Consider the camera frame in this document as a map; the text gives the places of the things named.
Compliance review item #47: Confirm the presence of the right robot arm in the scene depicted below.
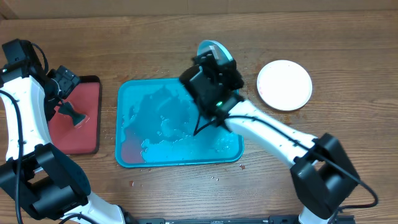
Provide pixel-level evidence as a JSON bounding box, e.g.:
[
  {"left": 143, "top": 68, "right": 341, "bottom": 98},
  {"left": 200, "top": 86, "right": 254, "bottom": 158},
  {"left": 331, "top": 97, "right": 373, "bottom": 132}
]
[{"left": 180, "top": 40, "right": 379, "bottom": 223}]

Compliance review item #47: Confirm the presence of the teal plastic tray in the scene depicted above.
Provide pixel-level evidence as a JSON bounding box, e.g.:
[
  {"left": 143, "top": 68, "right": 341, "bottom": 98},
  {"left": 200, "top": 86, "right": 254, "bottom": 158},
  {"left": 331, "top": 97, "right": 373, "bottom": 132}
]
[{"left": 114, "top": 78, "right": 244, "bottom": 168}]

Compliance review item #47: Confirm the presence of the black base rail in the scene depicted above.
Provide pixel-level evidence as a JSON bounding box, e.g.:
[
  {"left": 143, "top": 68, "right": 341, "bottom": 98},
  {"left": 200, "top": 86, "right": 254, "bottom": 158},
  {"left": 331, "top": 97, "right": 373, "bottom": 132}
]
[{"left": 133, "top": 215, "right": 357, "bottom": 224}]

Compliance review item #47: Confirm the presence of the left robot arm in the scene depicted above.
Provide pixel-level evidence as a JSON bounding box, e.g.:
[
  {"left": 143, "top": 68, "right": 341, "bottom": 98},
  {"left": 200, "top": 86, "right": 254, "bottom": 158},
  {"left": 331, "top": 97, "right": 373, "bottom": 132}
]
[{"left": 1, "top": 60, "right": 135, "bottom": 223}]

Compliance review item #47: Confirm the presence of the dark red-lined tray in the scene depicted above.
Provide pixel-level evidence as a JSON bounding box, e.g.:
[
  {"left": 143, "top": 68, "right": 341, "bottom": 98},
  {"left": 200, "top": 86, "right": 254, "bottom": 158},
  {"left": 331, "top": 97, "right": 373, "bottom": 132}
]
[{"left": 48, "top": 75, "right": 102, "bottom": 155}]

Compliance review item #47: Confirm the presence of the light blue plate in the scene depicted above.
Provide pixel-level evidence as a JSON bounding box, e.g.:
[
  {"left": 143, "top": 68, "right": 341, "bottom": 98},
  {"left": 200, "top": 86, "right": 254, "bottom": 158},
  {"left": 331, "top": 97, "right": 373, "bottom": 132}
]
[{"left": 197, "top": 40, "right": 234, "bottom": 65}]

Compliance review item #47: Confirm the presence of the white plate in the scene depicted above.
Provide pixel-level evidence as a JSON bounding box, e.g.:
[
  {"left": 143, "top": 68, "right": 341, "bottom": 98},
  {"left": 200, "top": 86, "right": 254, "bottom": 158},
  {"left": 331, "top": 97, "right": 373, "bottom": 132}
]
[{"left": 257, "top": 60, "right": 313, "bottom": 111}]

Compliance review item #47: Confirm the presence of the dark green sponge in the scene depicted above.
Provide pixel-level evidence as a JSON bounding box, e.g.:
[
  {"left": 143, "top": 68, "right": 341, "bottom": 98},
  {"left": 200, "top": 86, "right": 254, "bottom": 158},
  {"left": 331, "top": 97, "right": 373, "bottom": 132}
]
[{"left": 58, "top": 102, "right": 89, "bottom": 128}]

